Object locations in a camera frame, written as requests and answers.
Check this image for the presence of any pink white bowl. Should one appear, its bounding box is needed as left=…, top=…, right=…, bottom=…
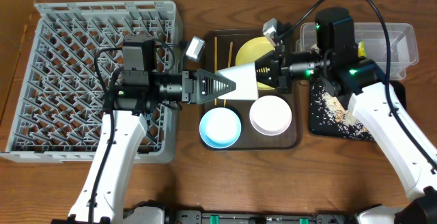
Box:
left=249, top=96, right=292, bottom=136

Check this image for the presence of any light blue bowl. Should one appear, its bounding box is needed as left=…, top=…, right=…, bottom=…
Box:
left=199, top=107, right=242, bottom=149

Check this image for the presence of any green orange snack wrapper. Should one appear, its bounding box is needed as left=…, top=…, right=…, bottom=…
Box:
left=358, top=41, right=367, bottom=57

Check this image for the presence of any white cup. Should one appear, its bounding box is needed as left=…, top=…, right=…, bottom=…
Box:
left=217, top=62, right=259, bottom=100

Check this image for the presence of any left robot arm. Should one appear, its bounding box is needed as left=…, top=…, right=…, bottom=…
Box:
left=65, top=35, right=236, bottom=223

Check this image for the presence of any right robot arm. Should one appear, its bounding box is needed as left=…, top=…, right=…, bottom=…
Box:
left=255, top=7, right=436, bottom=223

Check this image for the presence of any spilled rice food waste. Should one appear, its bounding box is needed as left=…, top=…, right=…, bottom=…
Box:
left=312, top=82, right=375, bottom=140

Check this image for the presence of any black waste tray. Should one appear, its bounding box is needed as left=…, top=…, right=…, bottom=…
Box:
left=308, top=74, right=410, bottom=142

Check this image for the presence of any yellow round plate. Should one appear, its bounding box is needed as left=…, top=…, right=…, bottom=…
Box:
left=234, top=36, right=276, bottom=91

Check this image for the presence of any dark brown serving tray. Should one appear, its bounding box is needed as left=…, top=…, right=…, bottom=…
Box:
left=201, top=29, right=302, bottom=151

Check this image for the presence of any clear plastic bin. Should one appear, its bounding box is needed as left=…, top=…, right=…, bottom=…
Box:
left=296, top=23, right=419, bottom=81

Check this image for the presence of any grey plastic dish rack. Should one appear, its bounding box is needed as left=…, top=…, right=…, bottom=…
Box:
left=1, top=1, right=183, bottom=163

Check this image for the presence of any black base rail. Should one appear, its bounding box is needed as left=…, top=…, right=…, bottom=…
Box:
left=122, top=199, right=404, bottom=224

